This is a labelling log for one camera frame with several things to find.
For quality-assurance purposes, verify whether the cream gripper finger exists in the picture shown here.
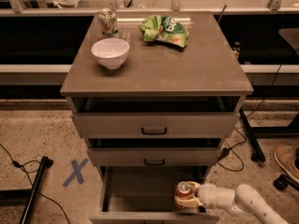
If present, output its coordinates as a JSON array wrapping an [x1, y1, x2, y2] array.
[[188, 181, 201, 194], [175, 196, 203, 208]]

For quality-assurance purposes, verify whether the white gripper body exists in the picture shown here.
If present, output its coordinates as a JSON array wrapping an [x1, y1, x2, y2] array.
[[197, 184, 235, 210]]

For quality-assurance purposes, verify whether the red coke can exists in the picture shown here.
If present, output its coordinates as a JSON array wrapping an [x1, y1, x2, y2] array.
[[175, 181, 192, 208]]

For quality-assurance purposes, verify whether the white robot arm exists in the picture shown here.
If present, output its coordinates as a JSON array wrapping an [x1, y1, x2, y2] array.
[[175, 181, 289, 224]]

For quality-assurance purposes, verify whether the bottom drawer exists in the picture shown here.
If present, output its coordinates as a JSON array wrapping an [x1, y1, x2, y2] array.
[[90, 166, 219, 224]]

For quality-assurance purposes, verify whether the drawer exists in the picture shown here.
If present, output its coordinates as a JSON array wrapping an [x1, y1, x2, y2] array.
[[90, 166, 219, 224], [88, 138, 221, 166], [68, 96, 241, 139]]

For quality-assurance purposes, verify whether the middle drawer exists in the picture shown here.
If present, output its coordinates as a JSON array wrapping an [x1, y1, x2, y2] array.
[[88, 138, 221, 166]]

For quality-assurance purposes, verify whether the grey drawer cabinet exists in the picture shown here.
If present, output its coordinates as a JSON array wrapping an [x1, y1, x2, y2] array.
[[60, 10, 254, 224]]

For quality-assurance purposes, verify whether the top drawer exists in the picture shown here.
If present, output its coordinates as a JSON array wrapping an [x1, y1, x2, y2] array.
[[68, 96, 241, 139]]

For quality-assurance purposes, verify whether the green white soda can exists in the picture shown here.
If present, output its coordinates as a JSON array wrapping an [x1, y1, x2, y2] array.
[[98, 8, 118, 37]]

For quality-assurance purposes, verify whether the black chair caster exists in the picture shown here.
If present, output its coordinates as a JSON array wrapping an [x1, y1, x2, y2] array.
[[273, 175, 299, 191]]

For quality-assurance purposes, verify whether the black stand leg right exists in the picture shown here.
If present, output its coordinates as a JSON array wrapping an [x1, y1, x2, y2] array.
[[239, 109, 299, 162]]

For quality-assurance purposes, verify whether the black stand leg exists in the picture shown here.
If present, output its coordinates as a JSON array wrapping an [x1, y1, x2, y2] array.
[[0, 156, 53, 224], [239, 109, 299, 162]]

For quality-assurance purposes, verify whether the tan shoe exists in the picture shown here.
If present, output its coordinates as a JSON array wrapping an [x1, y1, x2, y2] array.
[[274, 146, 299, 184]]

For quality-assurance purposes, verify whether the blue tape cross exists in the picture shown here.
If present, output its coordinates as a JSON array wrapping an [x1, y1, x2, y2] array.
[[63, 158, 89, 187]]

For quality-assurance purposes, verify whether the white ceramic bowl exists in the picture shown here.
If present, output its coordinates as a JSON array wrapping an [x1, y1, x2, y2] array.
[[91, 38, 130, 69]]

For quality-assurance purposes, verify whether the green chip bag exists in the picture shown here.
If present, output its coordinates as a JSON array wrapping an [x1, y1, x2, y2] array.
[[140, 15, 189, 49]]

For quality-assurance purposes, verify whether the black stand leg left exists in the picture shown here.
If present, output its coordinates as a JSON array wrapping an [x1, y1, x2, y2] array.
[[0, 156, 53, 224]]

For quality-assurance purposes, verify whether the black floor cable right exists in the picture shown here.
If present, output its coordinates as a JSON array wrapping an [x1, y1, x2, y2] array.
[[217, 63, 284, 173]]

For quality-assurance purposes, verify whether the black floor cable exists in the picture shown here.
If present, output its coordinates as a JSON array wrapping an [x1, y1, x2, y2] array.
[[0, 143, 72, 224], [217, 63, 284, 173]]

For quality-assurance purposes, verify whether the black floor cable left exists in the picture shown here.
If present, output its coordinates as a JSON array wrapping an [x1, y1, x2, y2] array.
[[0, 143, 72, 224]]

